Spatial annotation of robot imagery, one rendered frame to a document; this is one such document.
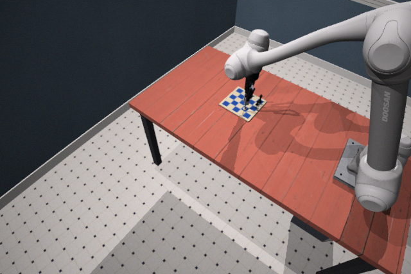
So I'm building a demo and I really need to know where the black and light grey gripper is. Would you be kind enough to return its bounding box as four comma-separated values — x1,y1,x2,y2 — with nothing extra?
243,73,259,105

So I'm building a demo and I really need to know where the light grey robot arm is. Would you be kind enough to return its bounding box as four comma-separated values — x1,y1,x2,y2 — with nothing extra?
224,1,411,212

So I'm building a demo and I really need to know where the blue and cream checkered chessboard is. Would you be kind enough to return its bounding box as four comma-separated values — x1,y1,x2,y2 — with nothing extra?
219,86,267,122

